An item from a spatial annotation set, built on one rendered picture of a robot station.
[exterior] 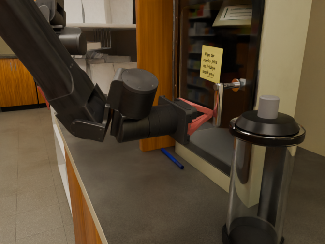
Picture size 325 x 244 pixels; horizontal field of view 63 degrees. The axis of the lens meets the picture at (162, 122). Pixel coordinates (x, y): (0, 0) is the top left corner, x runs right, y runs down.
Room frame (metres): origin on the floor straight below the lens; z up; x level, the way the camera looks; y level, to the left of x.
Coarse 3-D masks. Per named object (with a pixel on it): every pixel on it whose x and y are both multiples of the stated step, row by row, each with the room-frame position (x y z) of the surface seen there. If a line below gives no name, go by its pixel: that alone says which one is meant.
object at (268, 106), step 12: (264, 96) 0.39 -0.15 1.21; (276, 96) 0.39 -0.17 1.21; (264, 108) 0.38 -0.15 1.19; (276, 108) 0.37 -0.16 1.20; (240, 120) 0.38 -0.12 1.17; (252, 120) 0.37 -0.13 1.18; (264, 120) 0.37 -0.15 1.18; (276, 120) 0.37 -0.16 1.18; (288, 120) 0.37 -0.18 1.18; (252, 132) 0.35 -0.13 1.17; (264, 132) 0.34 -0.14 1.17; (276, 132) 0.34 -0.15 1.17; (288, 132) 0.34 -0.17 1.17
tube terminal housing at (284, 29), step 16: (272, 0) 0.50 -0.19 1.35; (288, 0) 0.52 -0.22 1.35; (304, 0) 0.54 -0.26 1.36; (272, 16) 0.50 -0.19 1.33; (288, 16) 0.52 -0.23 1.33; (304, 16) 0.54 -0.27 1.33; (272, 32) 0.51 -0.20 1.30; (288, 32) 0.53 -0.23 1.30; (304, 32) 0.55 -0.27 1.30; (272, 48) 0.51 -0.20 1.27; (288, 48) 0.53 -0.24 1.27; (304, 48) 0.55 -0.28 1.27; (272, 64) 0.51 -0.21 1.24; (288, 64) 0.53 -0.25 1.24; (272, 80) 0.51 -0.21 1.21; (288, 80) 0.53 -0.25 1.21; (288, 96) 0.54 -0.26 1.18; (288, 112) 0.54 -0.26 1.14; (176, 144) 0.78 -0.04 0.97; (192, 160) 0.69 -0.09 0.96; (208, 176) 0.62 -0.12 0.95; (224, 176) 0.57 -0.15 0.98
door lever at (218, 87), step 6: (216, 84) 0.52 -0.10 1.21; (222, 84) 0.52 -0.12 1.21; (228, 84) 0.53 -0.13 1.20; (234, 84) 0.53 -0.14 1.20; (216, 90) 0.52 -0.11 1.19; (222, 90) 0.52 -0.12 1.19; (234, 90) 0.54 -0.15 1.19; (216, 96) 0.52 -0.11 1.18; (222, 96) 0.52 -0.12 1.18; (216, 102) 0.52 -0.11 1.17; (222, 102) 0.52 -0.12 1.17; (216, 108) 0.52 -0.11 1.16; (222, 108) 0.52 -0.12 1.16; (216, 114) 0.51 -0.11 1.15; (216, 120) 0.51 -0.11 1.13; (216, 126) 0.51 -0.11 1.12
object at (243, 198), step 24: (240, 144) 0.37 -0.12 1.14; (240, 168) 0.36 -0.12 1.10; (264, 168) 0.34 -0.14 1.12; (288, 168) 0.35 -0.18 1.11; (240, 192) 0.36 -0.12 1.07; (264, 192) 0.34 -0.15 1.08; (288, 192) 0.36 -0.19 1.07; (240, 216) 0.36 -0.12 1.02; (264, 216) 0.34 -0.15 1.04; (240, 240) 0.35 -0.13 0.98; (264, 240) 0.34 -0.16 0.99
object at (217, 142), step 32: (192, 0) 0.70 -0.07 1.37; (224, 0) 0.59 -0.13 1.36; (256, 0) 0.51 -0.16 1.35; (192, 32) 0.69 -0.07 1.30; (224, 32) 0.58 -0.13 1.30; (256, 32) 0.50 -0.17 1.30; (192, 64) 0.69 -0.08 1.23; (224, 64) 0.58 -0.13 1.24; (256, 64) 0.50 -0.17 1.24; (192, 96) 0.68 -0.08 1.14; (224, 96) 0.57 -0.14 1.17; (224, 128) 0.56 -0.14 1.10; (224, 160) 0.56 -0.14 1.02
